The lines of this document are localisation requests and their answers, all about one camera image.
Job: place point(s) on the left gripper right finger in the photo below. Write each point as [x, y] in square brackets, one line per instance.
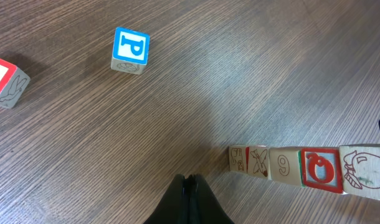
[203, 206]

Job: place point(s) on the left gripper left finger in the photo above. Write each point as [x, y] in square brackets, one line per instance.
[174, 206]

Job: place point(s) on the white block red edge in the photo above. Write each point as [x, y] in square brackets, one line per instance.
[360, 167]

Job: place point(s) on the red E block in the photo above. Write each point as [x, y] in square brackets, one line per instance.
[259, 162]

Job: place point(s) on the green V block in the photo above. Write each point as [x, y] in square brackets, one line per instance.
[285, 165]

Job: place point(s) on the red L block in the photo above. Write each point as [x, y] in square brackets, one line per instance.
[13, 82]

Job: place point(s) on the white teal-edged block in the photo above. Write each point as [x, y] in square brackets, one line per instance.
[238, 158]

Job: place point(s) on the blue P block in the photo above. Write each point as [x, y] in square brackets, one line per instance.
[130, 51]

